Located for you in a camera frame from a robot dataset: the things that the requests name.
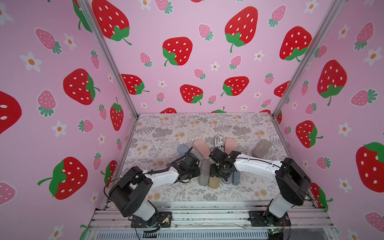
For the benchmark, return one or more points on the grey fabric glasses case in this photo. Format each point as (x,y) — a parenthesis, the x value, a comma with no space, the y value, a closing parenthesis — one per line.
(204,176)

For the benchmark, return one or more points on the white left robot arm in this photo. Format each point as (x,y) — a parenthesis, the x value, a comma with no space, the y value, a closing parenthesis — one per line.
(129,192)

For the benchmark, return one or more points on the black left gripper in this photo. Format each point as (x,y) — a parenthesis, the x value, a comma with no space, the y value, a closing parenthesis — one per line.
(196,168)

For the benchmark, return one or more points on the purple case brown lining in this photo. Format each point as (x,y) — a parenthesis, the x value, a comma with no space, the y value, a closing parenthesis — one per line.
(228,181)

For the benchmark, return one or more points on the grey case teal lining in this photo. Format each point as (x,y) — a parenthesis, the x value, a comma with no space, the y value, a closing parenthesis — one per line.
(261,149)

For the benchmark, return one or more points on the pink case black sunglasses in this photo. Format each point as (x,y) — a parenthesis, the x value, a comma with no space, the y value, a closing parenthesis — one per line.
(230,145)

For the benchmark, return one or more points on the green case purple glasses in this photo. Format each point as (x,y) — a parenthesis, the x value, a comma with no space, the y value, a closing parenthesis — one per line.
(236,178)

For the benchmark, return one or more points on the aluminium corner post left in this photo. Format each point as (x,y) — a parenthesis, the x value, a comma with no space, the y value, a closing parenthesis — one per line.
(90,18)

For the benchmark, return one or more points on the aluminium corner post right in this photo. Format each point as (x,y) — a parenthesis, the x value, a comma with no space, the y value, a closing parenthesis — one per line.
(319,36)

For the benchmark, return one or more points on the aluminium rail frame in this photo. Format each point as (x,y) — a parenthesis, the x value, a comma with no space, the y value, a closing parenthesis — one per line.
(213,221)

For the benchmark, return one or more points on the pink glasses case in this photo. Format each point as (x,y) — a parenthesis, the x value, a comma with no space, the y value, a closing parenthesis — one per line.
(202,148)

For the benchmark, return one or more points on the tan woven glasses case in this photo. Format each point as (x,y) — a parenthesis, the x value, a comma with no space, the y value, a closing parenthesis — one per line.
(214,182)

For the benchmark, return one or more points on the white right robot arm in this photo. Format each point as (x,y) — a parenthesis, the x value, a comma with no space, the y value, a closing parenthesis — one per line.
(292,181)

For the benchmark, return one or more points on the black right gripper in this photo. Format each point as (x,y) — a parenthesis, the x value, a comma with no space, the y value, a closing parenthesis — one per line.
(220,169)

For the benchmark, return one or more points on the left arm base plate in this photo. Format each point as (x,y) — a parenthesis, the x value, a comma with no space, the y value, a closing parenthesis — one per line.
(158,220)

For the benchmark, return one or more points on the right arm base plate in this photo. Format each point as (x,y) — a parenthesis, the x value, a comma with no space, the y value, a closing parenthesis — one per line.
(266,219)

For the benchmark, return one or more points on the blue fabric glasses case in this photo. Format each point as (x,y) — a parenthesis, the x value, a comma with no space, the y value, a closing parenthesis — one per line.
(183,150)

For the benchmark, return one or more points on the newspaper print glasses case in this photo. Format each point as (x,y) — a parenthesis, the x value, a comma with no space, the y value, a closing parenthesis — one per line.
(219,142)

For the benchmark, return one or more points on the aluminium corner post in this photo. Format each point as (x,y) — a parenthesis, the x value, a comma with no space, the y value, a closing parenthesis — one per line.
(319,36)
(90,18)

